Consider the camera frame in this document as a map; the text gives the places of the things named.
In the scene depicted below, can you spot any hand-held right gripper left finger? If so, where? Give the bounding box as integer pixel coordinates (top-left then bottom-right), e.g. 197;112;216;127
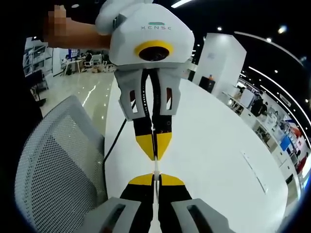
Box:
80;173;156;233

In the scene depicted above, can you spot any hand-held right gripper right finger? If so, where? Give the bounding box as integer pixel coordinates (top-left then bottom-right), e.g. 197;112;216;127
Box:
156;174;236;233

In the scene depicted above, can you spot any black cabinet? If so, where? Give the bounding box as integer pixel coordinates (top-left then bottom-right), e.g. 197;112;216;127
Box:
199;74;217;93

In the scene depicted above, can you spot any white square pillar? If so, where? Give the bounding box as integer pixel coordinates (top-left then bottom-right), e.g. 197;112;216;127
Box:
192;33;247;93

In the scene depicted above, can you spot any metal strip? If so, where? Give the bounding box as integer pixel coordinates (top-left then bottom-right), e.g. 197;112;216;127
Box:
240;150;269;194

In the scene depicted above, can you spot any grey mesh office chair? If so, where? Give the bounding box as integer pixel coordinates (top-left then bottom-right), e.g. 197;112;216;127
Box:
14;94;108;233

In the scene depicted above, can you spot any white desk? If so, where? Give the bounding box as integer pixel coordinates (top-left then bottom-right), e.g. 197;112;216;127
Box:
61;59;85;75

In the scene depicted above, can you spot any row of white cabinets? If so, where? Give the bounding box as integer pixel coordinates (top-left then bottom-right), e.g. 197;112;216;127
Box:
218;83;311;195

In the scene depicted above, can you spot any black cable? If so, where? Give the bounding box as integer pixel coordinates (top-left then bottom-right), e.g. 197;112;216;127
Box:
103;120;129;197

